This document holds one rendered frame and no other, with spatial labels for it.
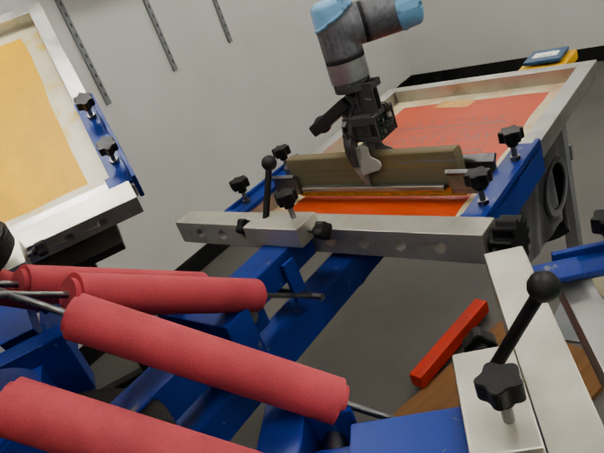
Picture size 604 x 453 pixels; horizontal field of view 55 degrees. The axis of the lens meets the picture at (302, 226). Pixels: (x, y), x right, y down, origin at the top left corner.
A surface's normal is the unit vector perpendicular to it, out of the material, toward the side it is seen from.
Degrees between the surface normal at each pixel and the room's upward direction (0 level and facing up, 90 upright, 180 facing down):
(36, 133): 32
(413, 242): 90
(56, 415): 45
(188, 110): 90
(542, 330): 0
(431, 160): 90
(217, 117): 90
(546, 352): 0
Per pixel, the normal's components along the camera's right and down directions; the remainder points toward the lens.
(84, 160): -0.07, -0.57
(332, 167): -0.56, 0.53
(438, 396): -0.32, -0.85
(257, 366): 0.23, -0.51
